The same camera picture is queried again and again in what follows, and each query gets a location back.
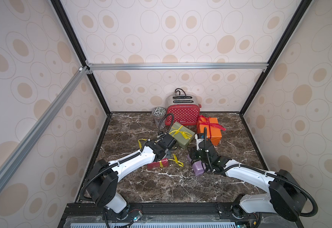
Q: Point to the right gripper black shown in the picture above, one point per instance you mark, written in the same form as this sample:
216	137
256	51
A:
199	155

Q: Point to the yellow ribbon of red box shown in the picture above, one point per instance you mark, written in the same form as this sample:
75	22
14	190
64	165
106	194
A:
174	156

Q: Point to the red gift box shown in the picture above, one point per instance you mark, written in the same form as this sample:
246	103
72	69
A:
160	164

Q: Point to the yellow ribbon of green box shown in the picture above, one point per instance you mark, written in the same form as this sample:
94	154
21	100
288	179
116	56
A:
178	130

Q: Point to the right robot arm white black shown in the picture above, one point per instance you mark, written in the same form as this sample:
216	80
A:
283	195

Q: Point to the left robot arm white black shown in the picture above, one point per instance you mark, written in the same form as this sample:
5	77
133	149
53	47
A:
101	183

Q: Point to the purple gift box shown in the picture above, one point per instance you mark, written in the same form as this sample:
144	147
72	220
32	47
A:
198	168

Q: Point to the orange gift box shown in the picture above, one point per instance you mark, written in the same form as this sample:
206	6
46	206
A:
211	129

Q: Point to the green gift box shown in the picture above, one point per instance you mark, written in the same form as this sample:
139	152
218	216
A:
183	143

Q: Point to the red ribbon bow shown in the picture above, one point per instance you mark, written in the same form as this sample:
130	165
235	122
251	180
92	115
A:
210	122

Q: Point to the clear plastic cup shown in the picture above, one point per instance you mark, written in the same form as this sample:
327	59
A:
160	122

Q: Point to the patterned ceramic bowl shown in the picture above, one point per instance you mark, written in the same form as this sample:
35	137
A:
158	112

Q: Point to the red polka dot toaster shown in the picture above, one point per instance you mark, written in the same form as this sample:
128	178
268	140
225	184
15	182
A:
185	108

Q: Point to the horizontal aluminium frame bar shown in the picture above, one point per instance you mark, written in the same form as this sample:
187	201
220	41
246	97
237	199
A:
179	66

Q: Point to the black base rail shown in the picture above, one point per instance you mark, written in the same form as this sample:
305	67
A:
220	209

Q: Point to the left aluminium frame bar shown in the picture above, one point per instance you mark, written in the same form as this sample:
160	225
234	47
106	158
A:
14	161

